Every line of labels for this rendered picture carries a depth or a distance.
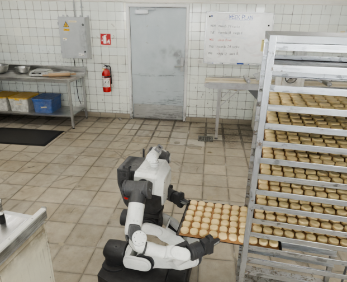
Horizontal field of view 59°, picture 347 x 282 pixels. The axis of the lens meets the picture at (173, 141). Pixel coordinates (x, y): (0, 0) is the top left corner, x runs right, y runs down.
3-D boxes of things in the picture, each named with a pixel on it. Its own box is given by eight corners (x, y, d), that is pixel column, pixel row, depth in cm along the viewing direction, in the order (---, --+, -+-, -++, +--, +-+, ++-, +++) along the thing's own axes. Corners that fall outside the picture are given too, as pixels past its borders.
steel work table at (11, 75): (-25, 123, 561) (-38, 69, 524) (0, 112, 628) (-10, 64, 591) (75, 129, 542) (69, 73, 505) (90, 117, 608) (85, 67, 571)
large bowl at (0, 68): (-19, 74, 540) (-21, 66, 534) (-5, 70, 575) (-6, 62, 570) (1, 75, 536) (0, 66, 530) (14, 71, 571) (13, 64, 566)
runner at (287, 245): (239, 240, 219) (240, 237, 218) (240, 238, 221) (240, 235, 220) (337, 257, 205) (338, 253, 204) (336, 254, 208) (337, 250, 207)
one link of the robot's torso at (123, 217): (119, 229, 209) (118, 207, 202) (126, 218, 221) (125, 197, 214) (158, 236, 203) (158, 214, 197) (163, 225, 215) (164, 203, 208)
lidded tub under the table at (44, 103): (32, 112, 553) (29, 98, 543) (44, 106, 596) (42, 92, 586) (52, 113, 550) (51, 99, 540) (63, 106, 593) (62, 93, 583)
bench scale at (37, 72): (29, 76, 531) (28, 71, 528) (37, 73, 561) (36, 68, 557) (46, 76, 531) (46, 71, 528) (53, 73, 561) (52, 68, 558)
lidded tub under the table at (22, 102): (8, 111, 558) (5, 97, 548) (23, 104, 601) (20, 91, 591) (28, 112, 554) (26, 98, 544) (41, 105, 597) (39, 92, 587)
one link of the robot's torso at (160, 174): (114, 217, 193) (111, 167, 179) (133, 189, 223) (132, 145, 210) (159, 225, 186) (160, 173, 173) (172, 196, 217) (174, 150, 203)
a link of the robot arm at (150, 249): (164, 258, 158) (128, 249, 154) (159, 260, 167) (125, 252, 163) (168, 238, 163) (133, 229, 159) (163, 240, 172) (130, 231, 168)
